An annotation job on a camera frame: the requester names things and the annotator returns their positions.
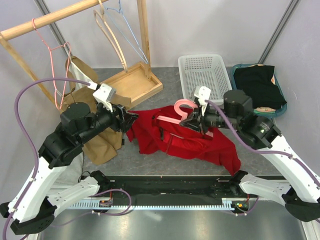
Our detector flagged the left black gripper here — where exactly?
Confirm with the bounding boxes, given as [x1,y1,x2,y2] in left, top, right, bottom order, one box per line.
[79,99,140,144]

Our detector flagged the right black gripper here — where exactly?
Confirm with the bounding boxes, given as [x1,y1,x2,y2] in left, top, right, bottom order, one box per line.
[180,101,241,135]

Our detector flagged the pink plastic hanger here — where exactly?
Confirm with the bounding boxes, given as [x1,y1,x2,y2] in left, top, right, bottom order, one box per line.
[157,99,198,125]

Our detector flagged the red garment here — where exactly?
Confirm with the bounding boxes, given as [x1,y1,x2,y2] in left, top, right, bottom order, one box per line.
[126,105,241,176]

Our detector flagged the tan skirt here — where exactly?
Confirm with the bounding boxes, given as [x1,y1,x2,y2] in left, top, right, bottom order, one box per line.
[61,56,123,165]

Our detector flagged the pink wire hanger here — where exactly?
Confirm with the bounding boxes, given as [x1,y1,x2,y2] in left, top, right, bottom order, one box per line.
[31,18,72,111]

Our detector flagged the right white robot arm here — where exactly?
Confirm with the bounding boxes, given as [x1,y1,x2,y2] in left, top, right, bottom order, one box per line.
[180,86,320,222]

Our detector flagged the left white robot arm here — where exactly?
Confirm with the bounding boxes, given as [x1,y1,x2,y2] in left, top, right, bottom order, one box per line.
[0,102,138,235]

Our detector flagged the wooden hanger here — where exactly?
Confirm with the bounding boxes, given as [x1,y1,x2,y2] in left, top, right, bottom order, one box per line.
[93,0,128,73]

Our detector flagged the wooden clothes rack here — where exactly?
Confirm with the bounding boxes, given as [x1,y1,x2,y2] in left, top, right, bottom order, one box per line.
[0,0,163,109]

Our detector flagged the white plastic basket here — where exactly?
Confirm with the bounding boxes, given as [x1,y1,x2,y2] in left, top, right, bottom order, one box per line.
[178,53,232,106]

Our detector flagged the black garment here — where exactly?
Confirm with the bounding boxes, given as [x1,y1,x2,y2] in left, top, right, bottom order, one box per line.
[233,64,287,110]

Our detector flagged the teal plastic basket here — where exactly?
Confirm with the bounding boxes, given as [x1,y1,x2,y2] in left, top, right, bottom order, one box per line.
[229,63,288,119]

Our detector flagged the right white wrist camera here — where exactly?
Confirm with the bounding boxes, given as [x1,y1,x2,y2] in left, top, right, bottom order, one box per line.
[192,86,211,117]

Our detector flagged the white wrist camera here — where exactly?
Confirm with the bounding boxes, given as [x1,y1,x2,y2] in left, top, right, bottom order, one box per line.
[93,83,116,113]
[192,86,211,117]

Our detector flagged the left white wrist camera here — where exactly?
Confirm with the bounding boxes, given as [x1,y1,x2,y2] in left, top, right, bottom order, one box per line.
[93,83,116,113]

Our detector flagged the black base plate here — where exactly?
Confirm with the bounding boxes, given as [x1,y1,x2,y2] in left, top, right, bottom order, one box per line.
[86,173,263,207]

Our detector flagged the slotted cable duct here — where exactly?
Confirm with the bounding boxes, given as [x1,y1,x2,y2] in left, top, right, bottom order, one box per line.
[68,199,249,211]

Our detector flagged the blue wire hanger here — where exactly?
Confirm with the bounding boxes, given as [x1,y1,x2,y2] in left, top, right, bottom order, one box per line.
[103,0,149,64]

